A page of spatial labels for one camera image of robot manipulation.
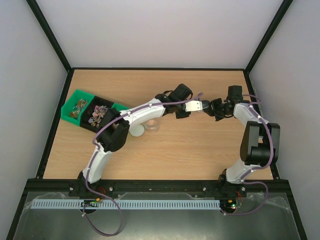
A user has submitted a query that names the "clear glass jar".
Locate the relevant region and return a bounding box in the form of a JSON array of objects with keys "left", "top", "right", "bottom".
[{"left": 144, "top": 118, "right": 161, "bottom": 133}]

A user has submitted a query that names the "black bin of lollipops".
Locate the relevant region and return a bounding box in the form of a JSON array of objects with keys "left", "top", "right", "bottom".
[{"left": 80, "top": 96, "right": 114, "bottom": 133}]

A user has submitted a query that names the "black aluminium frame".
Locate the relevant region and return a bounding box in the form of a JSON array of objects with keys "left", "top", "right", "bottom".
[{"left": 6, "top": 0, "right": 307, "bottom": 240}]

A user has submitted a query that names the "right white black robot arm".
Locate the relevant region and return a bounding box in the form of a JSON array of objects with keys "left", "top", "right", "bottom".
[{"left": 210, "top": 85, "right": 281, "bottom": 196}]

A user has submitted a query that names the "metal candy scoop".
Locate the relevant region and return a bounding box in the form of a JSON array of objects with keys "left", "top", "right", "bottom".
[{"left": 201, "top": 100, "right": 213, "bottom": 115}]

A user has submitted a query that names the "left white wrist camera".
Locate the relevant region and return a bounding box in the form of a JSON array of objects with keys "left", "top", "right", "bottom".
[{"left": 185, "top": 100, "right": 203, "bottom": 112}]

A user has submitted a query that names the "light blue cable duct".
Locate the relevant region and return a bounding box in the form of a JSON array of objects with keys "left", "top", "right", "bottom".
[{"left": 30, "top": 199, "right": 221, "bottom": 210}]

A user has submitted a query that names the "green bin of sticks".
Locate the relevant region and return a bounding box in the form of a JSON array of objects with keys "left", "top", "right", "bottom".
[{"left": 60, "top": 89, "right": 94, "bottom": 126}]

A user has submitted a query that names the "metal front tray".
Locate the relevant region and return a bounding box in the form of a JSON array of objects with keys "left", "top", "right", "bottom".
[{"left": 13, "top": 192, "right": 300, "bottom": 240}]

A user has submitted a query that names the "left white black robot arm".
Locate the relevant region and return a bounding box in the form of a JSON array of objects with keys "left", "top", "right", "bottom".
[{"left": 78, "top": 83, "right": 193, "bottom": 187}]

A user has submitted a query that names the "white jar lid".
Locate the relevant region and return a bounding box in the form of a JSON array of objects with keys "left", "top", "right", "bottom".
[{"left": 129, "top": 124, "right": 145, "bottom": 138}]

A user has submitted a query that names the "green bin of gummies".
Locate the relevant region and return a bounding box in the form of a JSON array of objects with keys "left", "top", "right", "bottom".
[{"left": 107, "top": 102, "right": 129, "bottom": 117}]

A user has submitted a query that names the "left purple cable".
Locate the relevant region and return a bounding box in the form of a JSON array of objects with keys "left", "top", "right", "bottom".
[{"left": 81, "top": 92, "right": 204, "bottom": 236}]

